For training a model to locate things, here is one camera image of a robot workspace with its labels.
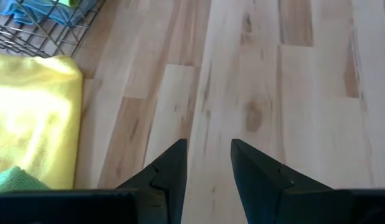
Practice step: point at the yellow microfiber towel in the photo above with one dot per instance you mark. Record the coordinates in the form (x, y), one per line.
(33, 118)

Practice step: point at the lime green microfiber towel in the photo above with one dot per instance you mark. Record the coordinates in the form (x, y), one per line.
(69, 2)

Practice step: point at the dark green microfiber towel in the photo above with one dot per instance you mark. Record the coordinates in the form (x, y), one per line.
(15, 182)

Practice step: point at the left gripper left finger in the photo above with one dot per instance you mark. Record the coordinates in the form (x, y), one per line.
(164, 186)

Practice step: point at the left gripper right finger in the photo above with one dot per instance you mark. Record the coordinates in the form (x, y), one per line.
(261, 186)

